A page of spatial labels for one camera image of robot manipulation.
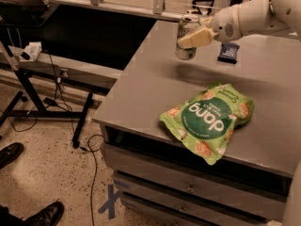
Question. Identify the middle grey drawer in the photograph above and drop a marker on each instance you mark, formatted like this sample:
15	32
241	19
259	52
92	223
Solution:
181	203

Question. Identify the bottom grey drawer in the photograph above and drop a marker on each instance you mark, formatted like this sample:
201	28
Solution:
158	211

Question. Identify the black shoe upper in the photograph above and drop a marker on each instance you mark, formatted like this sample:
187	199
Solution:
10	153

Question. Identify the black metal desk frame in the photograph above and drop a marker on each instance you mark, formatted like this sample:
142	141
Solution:
41	111

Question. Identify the green dang rice chip bag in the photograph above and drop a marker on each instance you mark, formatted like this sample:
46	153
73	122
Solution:
205	123

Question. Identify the black shoe lower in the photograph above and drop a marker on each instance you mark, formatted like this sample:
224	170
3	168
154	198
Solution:
48	216

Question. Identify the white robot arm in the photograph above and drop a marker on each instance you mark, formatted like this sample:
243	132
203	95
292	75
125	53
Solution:
286	14

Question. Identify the dark blue snack bar wrapper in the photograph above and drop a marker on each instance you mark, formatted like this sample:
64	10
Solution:
228	52

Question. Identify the white box on desk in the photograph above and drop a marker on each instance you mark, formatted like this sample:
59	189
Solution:
31	51

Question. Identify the grey drawer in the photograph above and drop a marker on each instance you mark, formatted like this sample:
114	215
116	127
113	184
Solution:
181	203
239	199
158	211

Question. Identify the black power adapter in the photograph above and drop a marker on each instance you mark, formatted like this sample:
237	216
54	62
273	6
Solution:
50	102

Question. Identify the black shoe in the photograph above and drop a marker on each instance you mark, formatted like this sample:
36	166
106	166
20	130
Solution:
10	153
48	216

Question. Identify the top grey drawer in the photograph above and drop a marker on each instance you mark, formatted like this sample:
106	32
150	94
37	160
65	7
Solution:
239	199

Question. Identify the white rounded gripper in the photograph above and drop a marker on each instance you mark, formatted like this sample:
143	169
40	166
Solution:
225	24

